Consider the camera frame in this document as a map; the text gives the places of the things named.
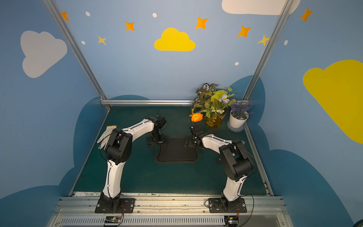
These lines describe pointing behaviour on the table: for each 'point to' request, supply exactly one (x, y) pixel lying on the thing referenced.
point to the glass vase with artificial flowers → (211, 103)
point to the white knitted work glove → (105, 136)
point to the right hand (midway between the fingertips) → (192, 143)
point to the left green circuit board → (112, 219)
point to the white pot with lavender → (239, 114)
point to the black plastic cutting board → (175, 151)
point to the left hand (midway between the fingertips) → (161, 143)
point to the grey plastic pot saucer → (235, 130)
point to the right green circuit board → (231, 221)
